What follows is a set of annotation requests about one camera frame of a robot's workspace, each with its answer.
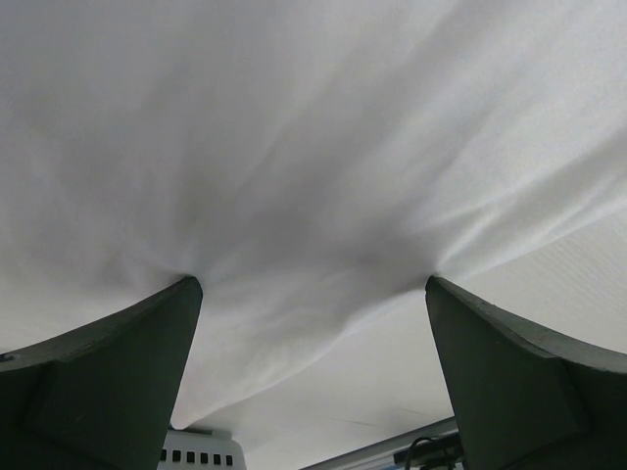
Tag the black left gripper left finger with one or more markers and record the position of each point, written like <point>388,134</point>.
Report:
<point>100,396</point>

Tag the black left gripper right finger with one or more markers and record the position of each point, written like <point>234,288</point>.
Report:
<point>525,396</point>

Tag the white t-shirt with flower print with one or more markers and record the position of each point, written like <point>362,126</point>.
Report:
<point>307,161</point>

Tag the white slotted cable duct left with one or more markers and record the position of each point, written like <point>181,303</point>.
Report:
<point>201,450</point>

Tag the aluminium front rail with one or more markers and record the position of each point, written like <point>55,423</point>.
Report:
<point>381,455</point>

